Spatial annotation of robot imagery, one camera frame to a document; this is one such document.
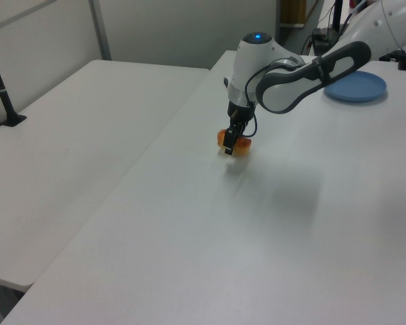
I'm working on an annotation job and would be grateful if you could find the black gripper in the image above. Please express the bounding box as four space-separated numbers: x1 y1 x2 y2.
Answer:
223 100 257 156

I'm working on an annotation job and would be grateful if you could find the orange twisted bread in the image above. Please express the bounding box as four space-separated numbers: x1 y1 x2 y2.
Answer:
216 129 252 156

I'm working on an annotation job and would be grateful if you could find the black electronics box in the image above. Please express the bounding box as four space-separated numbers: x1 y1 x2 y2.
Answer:
311 28 341 55

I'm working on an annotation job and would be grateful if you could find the blue round plate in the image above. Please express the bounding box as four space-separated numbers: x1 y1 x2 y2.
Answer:
323 70 388 104

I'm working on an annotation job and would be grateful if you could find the yellow wooden panel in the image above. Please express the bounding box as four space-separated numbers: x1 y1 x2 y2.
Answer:
279 0 307 28

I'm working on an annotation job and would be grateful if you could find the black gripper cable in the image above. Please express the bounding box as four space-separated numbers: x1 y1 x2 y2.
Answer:
244 66 259 137

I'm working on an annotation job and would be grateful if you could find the black camera pole with base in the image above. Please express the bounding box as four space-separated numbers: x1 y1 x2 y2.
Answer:
0 35 27 128

